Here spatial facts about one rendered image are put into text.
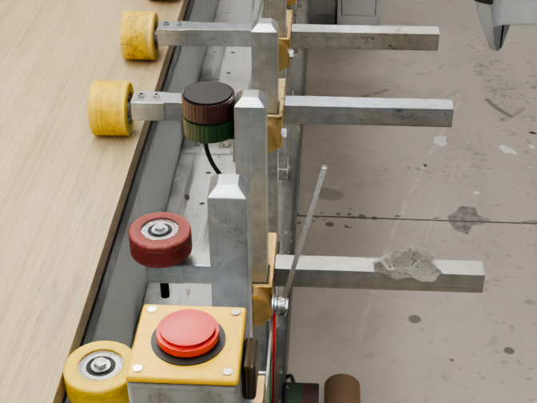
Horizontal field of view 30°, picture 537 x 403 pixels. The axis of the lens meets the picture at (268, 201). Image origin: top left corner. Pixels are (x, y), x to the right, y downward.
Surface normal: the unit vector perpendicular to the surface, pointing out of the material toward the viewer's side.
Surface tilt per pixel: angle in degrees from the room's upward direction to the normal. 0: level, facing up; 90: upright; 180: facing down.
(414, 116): 90
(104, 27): 0
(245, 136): 90
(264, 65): 90
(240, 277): 90
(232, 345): 0
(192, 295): 0
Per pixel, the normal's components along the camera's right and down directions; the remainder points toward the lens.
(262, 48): -0.06, 0.56
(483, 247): 0.00, -0.83
